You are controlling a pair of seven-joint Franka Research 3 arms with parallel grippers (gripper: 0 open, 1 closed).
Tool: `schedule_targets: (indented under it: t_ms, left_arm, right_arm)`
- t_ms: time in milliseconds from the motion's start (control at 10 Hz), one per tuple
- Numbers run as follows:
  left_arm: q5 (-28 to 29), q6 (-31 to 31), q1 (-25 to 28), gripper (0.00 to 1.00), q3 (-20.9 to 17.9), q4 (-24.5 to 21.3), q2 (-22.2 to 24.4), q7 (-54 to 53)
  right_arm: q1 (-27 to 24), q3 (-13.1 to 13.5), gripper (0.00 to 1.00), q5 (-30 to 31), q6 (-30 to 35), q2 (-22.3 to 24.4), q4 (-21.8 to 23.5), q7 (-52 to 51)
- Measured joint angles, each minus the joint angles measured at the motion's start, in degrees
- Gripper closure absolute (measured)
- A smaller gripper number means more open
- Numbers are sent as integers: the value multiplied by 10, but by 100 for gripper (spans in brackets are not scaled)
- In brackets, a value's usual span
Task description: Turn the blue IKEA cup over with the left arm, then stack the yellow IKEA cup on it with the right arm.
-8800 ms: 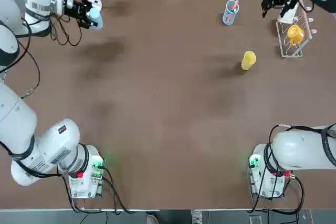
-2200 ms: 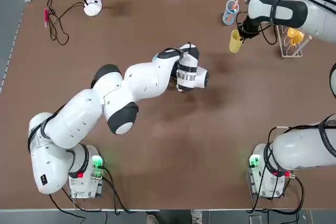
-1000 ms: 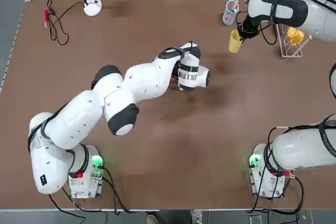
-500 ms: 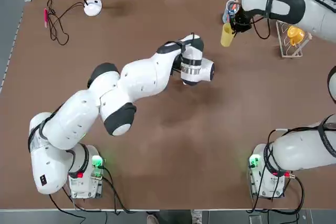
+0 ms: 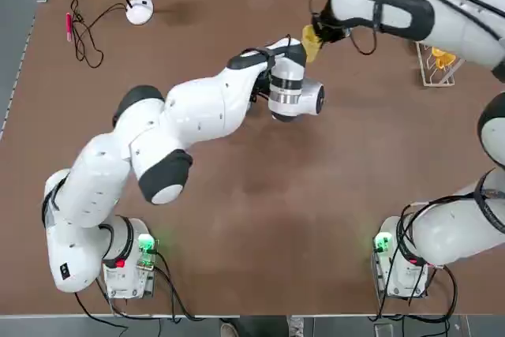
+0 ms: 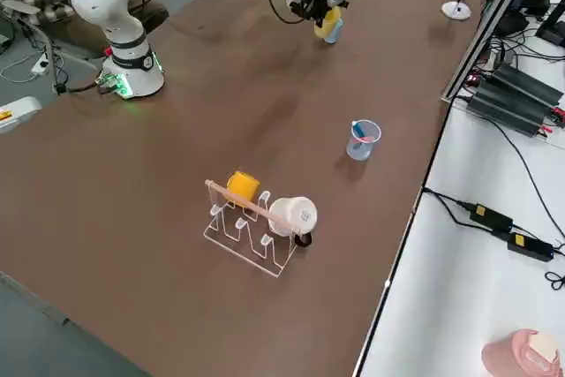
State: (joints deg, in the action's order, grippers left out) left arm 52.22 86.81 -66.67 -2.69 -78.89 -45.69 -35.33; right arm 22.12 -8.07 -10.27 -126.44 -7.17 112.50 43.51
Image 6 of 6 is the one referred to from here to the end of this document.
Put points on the white mug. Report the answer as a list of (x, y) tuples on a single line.
[(287, 213)]

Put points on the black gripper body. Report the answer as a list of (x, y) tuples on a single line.
[(313, 4)]

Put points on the orange mug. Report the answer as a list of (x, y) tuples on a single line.
[(243, 185)]

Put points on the blue plastic cup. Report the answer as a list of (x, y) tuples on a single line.
[(334, 36)]

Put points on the pink stick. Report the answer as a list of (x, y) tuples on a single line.
[(363, 142)]

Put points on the aluminium frame post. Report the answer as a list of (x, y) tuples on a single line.
[(485, 28)]

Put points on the black monitor stand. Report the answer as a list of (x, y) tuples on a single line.
[(552, 28)]

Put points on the clear plastic measuring beaker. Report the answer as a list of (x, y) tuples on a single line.
[(364, 154)]

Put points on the black round cap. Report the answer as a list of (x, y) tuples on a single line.
[(303, 240)]

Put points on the white floor power strip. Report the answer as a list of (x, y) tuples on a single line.
[(39, 65)]

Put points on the white box with label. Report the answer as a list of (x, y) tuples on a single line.
[(17, 110)]

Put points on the wooden rod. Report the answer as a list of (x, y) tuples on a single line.
[(229, 193)]

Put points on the yellow plastic cup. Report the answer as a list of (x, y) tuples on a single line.
[(330, 23)]

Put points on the black ribbed power supply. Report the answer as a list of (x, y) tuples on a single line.
[(507, 112), (529, 85)]

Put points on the black power adapter brick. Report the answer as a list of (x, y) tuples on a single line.
[(529, 246), (490, 216)]

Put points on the pink plastic container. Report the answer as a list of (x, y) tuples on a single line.
[(503, 355)]

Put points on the blue stick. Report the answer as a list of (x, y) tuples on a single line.
[(359, 130)]

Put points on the clear acrylic rack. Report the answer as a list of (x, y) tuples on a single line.
[(240, 222)]

